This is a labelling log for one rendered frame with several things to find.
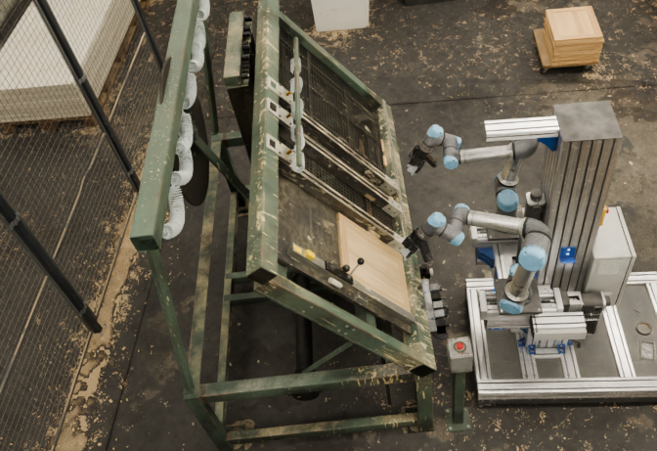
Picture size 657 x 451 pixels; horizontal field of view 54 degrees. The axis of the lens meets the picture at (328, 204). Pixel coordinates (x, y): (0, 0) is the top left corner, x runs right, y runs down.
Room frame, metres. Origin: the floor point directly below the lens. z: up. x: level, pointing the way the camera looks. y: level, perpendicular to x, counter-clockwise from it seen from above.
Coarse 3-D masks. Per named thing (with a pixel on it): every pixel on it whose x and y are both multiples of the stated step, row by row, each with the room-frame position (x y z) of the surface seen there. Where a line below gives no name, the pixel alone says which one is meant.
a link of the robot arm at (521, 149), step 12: (516, 144) 2.31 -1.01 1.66; (528, 144) 2.29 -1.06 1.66; (444, 156) 2.39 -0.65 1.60; (456, 156) 2.36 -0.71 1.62; (468, 156) 2.34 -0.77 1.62; (480, 156) 2.32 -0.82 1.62; (492, 156) 2.30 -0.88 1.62; (504, 156) 2.28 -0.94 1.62; (516, 156) 2.26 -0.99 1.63; (528, 156) 2.26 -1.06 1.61
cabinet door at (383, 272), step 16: (352, 224) 2.34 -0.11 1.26; (352, 240) 2.23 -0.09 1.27; (368, 240) 2.30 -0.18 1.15; (352, 256) 2.11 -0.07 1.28; (368, 256) 2.17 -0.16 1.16; (384, 256) 2.25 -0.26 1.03; (400, 256) 2.32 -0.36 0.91; (368, 272) 2.06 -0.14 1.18; (384, 272) 2.13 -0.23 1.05; (400, 272) 2.19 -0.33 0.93; (384, 288) 2.01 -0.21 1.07; (400, 288) 2.08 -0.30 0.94; (400, 304) 1.95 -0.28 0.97
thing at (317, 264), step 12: (288, 252) 1.92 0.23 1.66; (312, 264) 1.91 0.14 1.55; (324, 264) 1.93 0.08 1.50; (336, 276) 1.90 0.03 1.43; (348, 288) 1.89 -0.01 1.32; (360, 288) 1.90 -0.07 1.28; (372, 300) 1.88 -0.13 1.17; (384, 300) 1.90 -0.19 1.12; (396, 312) 1.87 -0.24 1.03; (408, 312) 1.90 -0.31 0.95; (408, 324) 1.86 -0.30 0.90
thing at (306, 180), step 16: (304, 144) 2.44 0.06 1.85; (288, 160) 2.40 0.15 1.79; (288, 176) 2.42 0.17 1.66; (304, 176) 2.41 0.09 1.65; (320, 192) 2.40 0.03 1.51; (336, 192) 2.45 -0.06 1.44; (336, 208) 2.39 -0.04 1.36; (352, 208) 2.39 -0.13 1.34; (368, 224) 2.38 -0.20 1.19; (384, 240) 2.37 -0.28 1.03; (400, 240) 2.38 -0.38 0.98
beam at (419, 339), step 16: (384, 128) 3.46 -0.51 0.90; (384, 144) 3.32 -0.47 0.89; (400, 176) 3.03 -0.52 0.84; (400, 224) 2.56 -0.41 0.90; (416, 256) 2.36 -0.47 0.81; (416, 272) 2.23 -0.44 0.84; (416, 304) 1.98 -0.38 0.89; (416, 320) 1.87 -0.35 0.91; (416, 336) 1.78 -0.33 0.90; (432, 352) 1.70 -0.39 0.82; (416, 368) 1.61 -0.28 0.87; (432, 368) 1.60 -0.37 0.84
